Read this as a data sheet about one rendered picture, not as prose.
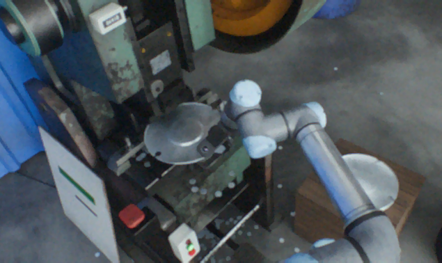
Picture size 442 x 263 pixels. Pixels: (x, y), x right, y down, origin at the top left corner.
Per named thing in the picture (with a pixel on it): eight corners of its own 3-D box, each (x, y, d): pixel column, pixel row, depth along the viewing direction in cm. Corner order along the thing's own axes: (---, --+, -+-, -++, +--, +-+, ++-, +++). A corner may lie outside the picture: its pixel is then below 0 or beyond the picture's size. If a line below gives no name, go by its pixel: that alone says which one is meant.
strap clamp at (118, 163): (154, 147, 148) (147, 128, 141) (117, 176, 141) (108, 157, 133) (144, 140, 151) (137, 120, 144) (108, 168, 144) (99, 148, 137)
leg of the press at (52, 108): (210, 300, 178) (170, 177, 113) (191, 320, 173) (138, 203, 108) (95, 190, 227) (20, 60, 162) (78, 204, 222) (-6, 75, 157)
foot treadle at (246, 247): (266, 261, 176) (266, 255, 172) (251, 278, 172) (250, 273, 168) (177, 190, 207) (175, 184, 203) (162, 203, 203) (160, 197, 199)
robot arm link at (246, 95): (239, 108, 100) (228, 79, 103) (229, 127, 109) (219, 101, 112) (268, 102, 102) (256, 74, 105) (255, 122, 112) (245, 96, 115)
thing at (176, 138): (187, 94, 156) (186, 92, 155) (243, 126, 140) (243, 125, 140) (128, 137, 143) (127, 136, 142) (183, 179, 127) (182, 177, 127)
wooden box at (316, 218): (408, 220, 194) (427, 177, 169) (371, 282, 176) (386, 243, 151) (333, 181, 214) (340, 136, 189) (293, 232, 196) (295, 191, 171)
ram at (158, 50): (196, 97, 137) (180, 20, 116) (163, 122, 130) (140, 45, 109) (163, 78, 146) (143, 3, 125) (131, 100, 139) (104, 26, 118)
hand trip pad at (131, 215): (151, 227, 128) (145, 213, 122) (136, 239, 125) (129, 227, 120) (138, 214, 131) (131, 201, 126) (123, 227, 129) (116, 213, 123)
